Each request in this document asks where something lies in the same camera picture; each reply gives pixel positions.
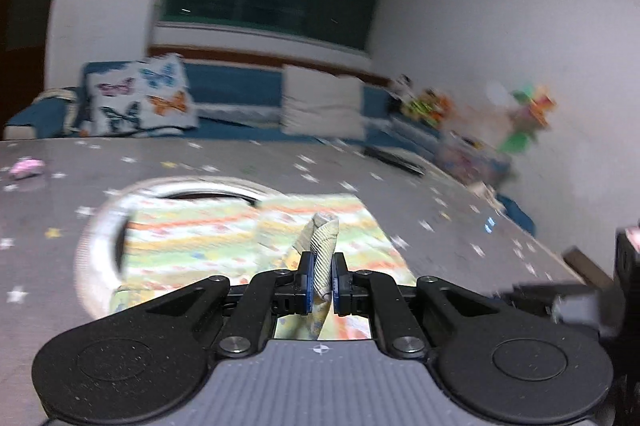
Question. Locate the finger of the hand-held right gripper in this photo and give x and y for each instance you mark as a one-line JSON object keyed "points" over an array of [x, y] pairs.
{"points": [[560, 303]]}

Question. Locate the panda plush toy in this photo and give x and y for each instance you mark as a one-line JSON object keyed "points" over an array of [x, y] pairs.
{"points": [[404, 88]]}

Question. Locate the pink clay lump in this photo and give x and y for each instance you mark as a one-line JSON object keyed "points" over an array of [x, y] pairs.
{"points": [[27, 167]]}

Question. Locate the black remote control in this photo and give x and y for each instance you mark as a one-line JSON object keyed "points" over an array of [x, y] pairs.
{"points": [[395, 161]]}

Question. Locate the butterfly print pillow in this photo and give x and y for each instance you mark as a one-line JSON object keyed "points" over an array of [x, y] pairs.
{"points": [[140, 98]]}

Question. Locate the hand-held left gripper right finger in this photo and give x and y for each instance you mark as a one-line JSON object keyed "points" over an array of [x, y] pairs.
{"points": [[337, 288]]}

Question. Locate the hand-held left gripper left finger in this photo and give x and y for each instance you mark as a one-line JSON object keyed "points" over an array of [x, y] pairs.
{"points": [[309, 286]]}

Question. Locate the small beige cloth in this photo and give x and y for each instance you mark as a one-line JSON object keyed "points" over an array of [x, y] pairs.
{"points": [[486, 193]]}

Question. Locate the plain grey pillow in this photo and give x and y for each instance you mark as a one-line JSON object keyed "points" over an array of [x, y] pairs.
{"points": [[322, 103]]}

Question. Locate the orange fox plush toy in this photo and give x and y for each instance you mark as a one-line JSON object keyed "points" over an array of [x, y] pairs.
{"points": [[442, 103]]}

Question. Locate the blue corner sofa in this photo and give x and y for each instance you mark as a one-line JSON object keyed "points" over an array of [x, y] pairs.
{"points": [[235, 93]]}

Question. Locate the colourful pinwheel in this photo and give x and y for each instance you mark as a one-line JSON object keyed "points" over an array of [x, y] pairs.
{"points": [[530, 116]]}

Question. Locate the clear plastic storage box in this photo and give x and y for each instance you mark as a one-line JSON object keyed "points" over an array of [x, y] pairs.
{"points": [[472, 158]]}

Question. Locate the brown wooden door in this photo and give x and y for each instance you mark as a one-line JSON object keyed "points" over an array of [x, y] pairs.
{"points": [[25, 6]]}

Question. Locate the cartoon print green pants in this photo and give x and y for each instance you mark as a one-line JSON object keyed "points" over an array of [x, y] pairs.
{"points": [[210, 231]]}

